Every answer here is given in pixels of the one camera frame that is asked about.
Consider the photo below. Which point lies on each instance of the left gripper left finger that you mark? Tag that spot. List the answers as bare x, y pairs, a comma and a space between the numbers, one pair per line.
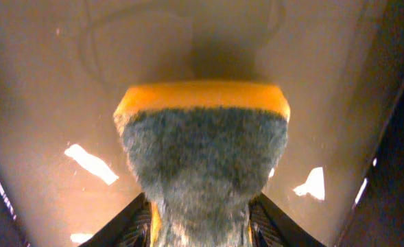
129, 228

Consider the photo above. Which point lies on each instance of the dark green tray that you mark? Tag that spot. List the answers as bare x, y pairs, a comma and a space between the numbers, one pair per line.
65, 65

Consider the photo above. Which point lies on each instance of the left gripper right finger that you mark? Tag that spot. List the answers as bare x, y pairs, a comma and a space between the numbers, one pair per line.
270, 227

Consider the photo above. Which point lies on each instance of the yellow green sponge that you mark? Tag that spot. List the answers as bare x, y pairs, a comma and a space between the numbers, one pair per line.
202, 152

